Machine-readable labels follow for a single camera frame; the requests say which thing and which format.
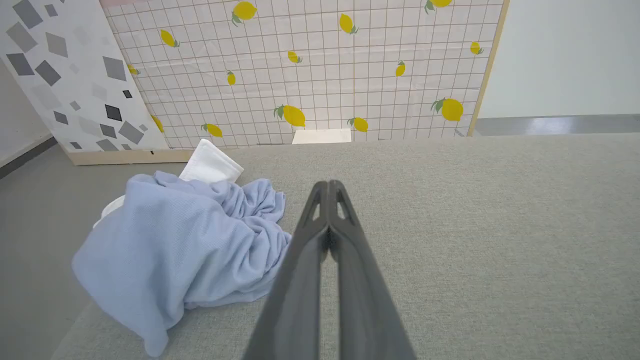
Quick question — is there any grey terrazzo print partition panel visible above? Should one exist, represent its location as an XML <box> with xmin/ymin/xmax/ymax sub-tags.
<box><xmin>0</xmin><ymin>0</ymin><xmax>196</xmax><ymax>166</ymax></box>

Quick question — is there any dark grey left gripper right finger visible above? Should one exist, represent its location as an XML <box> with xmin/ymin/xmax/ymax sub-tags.
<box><xmin>328</xmin><ymin>180</ymin><xmax>417</xmax><ymax>360</ymax></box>

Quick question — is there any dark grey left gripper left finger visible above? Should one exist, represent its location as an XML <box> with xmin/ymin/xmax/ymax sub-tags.
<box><xmin>243</xmin><ymin>181</ymin><xmax>330</xmax><ymax>360</ymax></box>

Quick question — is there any white box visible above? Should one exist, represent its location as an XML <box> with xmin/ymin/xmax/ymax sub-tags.
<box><xmin>292</xmin><ymin>128</ymin><xmax>352</xmax><ymax>145</ymax></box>

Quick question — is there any grey fabric sofa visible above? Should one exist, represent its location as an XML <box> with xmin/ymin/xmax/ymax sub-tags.
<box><xmin>50</xmin><ymin>132</ymin><xmax>640</xmax><ymax>360</ymax></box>

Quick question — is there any lemon print partition panel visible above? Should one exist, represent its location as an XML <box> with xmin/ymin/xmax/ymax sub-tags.
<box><xmin>98</xmin><ymin>0</ymin><xmax>511</xmax><ymax>151</ymax></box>

